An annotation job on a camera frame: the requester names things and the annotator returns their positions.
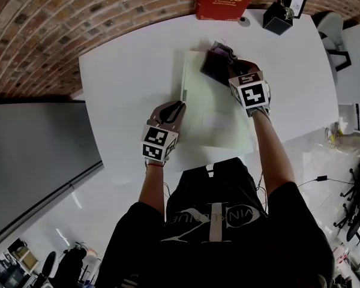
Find black picture frame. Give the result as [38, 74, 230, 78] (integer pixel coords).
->
[283, 0, 308, 20]

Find white partition panel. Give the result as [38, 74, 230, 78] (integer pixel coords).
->
[0, 99, 105, 247]

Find black office chair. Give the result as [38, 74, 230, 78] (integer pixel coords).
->
[40, 250, 58, 285]

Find person's black t-shirt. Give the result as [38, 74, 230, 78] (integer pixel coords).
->
[95, 181, 337, 288]

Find white shelf cabinet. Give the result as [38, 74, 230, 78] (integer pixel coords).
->
[337, 24, 360, 133]

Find grey chair with black legs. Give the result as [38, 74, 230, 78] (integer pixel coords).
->
[313, 11, 352, 74]

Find person's black trousers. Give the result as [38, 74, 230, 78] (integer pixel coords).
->
[167, 157, 269, 221]

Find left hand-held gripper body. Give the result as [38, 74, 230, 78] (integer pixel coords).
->
[139, 121, 181, 164]

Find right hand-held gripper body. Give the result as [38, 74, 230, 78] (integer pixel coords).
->
[227, 70, 273, 119]

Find black pen holder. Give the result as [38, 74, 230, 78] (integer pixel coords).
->
[262, 0, 295, 36]

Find person's left forearm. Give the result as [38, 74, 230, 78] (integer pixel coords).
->
[137, 163, 166, 211]

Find person's right forearm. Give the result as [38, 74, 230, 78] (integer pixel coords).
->
[251, 111, 297, 199]

